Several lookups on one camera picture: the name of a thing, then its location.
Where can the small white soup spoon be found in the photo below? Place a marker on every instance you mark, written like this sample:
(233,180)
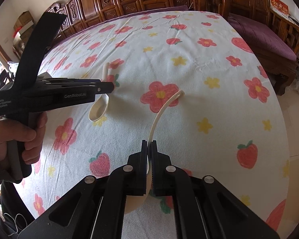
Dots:
(99,107)

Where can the carved wooden bench backrest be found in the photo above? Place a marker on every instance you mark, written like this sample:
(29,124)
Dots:
(139,0)

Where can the cardboard box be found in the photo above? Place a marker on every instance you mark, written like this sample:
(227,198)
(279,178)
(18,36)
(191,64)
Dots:
(23,23)

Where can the wooden armchair frame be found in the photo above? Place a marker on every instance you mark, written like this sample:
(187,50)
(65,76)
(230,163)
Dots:
(286,37)

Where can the floral strawberry printed cloth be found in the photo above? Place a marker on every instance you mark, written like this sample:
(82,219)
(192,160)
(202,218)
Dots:
(189,67)

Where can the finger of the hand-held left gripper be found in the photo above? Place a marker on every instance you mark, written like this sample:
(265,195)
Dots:
(106,87)
(72,80)

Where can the purple seat cushion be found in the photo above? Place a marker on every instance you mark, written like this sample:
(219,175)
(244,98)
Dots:
(259,34)

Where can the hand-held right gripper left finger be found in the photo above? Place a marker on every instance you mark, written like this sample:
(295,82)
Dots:
(142,169)

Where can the red wall calendar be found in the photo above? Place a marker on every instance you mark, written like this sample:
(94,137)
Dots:
(279,6)

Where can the person's left hand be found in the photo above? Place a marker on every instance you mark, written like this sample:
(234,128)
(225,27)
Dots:
(5,132)

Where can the clear plastic bag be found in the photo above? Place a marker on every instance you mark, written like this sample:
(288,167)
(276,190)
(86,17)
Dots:
(13,69)

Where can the white plastic rice ladle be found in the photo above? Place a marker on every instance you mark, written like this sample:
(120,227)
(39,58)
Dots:
(159,115)

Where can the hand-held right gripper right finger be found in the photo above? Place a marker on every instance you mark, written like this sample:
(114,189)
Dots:
(155,171)

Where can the person's dark clothing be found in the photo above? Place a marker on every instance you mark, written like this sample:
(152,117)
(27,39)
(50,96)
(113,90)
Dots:
(12,211)

